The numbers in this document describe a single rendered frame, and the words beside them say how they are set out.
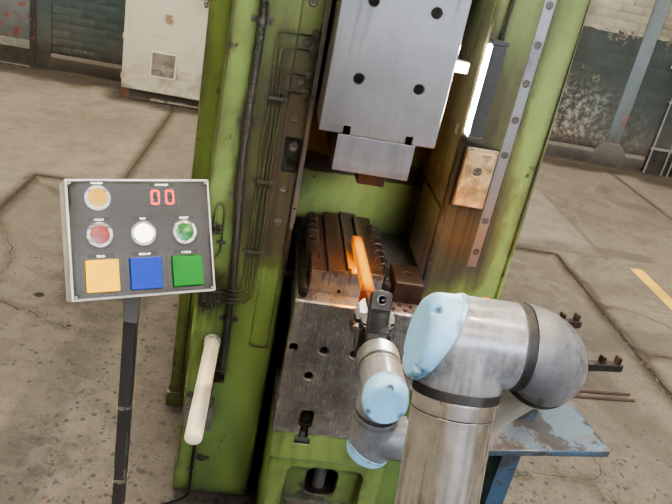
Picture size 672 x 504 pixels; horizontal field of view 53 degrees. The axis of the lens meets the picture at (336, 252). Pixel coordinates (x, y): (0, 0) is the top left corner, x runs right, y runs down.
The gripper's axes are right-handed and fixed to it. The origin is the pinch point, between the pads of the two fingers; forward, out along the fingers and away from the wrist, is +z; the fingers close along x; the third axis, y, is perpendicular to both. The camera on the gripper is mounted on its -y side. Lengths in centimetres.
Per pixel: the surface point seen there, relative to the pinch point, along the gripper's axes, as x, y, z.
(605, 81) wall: 334, 19, 615
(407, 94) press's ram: 2, -44, 25
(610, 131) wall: 360, 73, 613
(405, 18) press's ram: -2, -61, 26
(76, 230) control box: -69, -5, 3
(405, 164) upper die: 5.9, -26.5, 25.1
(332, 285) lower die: -6.1, 10.8, 24.6
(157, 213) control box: -53, -8, 13
